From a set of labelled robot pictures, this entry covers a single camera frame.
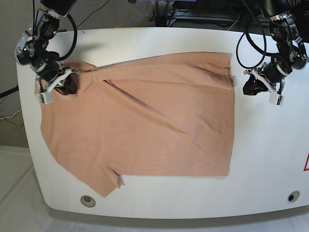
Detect black floor cable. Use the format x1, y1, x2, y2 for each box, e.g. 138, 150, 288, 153
77, 0, 113, 29

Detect white floor cable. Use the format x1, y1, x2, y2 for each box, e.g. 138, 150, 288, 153
4, 110, 22, 120

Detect aluminium frame rail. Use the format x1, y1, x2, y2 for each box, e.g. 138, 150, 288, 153
174, 9, 262, 34

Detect yellow floor cable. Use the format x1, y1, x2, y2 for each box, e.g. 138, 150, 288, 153
116, 3, 132, 29

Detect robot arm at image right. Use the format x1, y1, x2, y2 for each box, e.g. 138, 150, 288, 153
242, 0, 309, 96

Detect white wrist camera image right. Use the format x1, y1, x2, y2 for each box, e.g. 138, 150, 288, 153
269, 92, 284, 106

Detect table cable grommet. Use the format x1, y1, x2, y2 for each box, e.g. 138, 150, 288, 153
80, 195, 96, 208
287, 191, 300, 203

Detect right table cable grommet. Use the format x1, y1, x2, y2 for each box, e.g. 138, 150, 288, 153
287, 191, 300, 203

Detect black desk leg base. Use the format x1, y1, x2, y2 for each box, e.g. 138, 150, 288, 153
154, 0, 169, 27

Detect peach orange T-shirt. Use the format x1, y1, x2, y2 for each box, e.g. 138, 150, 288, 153
41, 52, 234, 197

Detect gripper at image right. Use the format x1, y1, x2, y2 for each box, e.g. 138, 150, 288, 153
243, 61, 292, 95

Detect left table cable grommet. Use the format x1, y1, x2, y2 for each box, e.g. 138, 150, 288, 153
80, 195, 96, 208

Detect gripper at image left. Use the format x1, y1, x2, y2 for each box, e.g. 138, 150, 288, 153
35, 64, 79, 95

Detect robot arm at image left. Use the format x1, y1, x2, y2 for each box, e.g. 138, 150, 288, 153
15, 0, 77, 95

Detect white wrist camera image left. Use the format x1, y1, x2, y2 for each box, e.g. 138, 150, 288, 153
36, 92, 53, 104

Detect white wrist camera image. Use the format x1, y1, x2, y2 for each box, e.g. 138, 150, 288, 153
36, 92, 53, 104
269, 92, 284, 106

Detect black bar at left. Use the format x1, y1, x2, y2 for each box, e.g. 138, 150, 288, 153
0, 85, 19, 99

